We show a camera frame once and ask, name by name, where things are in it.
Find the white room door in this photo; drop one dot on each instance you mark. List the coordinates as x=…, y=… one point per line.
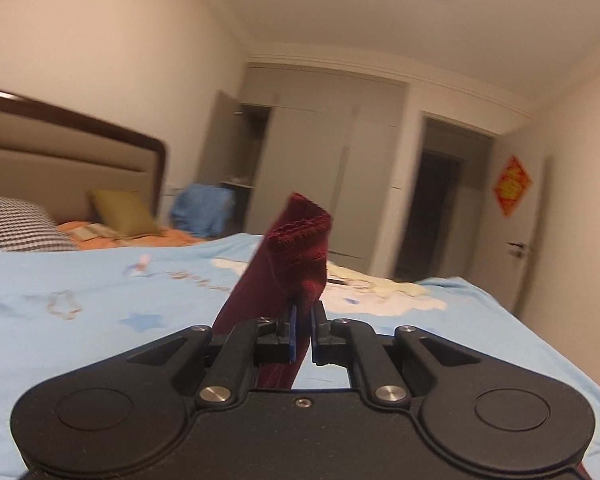
x=491, y=268

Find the open grey wardrobe door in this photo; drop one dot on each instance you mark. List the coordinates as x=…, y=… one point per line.
x=222, y=156

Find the blue clothes pile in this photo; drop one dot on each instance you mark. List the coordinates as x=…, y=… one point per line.
x=202, y=210

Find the olive green pillow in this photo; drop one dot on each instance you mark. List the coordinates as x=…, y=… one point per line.
x=123, y=212

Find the black door handle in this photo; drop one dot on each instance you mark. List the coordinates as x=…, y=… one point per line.
x=518, y=250

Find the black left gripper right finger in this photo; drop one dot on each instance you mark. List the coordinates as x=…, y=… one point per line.
x=388, y=370

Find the brown padded bed headboard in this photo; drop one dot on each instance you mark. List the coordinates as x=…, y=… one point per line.
x=53, y=157

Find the houndstooth checked pillow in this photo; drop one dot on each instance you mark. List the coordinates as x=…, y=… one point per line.
x=27, y=227

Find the light blue cartoon bed quilt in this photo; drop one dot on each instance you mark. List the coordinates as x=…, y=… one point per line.
x=63, y=310

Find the red diamond door decoration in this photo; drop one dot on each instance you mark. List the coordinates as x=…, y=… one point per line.
x=511, y=185

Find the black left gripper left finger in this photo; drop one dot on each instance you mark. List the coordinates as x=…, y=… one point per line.
x=220, y=370

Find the dark red sweater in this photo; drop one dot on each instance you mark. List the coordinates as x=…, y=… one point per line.
x=288, y=269

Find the orange bed sheet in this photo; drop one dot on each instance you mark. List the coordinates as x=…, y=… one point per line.
x=93, y=236

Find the grey built-in wardrobe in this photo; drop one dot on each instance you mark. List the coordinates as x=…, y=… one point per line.
x=331, y=137

